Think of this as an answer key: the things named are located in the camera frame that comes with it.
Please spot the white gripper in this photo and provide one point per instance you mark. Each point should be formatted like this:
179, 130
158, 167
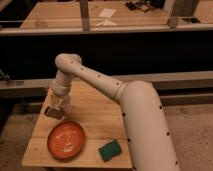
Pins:
61, 91

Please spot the dark rectangular eraser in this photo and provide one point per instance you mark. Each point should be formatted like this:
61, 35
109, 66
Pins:
54, 113

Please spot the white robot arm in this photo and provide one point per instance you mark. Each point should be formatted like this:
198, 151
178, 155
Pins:
149, 139

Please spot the orange round plate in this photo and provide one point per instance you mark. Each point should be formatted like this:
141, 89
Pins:
66, 140

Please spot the green sponge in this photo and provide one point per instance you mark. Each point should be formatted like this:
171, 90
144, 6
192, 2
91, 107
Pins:
110, 150

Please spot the white paper sheet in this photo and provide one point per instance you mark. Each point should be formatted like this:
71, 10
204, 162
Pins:
107, 13

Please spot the grey metal post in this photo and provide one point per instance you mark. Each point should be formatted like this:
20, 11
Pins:
84, 10

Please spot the grey metal rail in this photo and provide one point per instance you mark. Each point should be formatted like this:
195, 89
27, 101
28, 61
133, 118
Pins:
109, 84

